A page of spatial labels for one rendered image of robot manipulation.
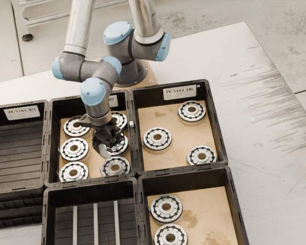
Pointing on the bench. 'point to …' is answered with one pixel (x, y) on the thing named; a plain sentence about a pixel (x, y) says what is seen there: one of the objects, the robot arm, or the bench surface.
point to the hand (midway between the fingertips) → (107, 150)
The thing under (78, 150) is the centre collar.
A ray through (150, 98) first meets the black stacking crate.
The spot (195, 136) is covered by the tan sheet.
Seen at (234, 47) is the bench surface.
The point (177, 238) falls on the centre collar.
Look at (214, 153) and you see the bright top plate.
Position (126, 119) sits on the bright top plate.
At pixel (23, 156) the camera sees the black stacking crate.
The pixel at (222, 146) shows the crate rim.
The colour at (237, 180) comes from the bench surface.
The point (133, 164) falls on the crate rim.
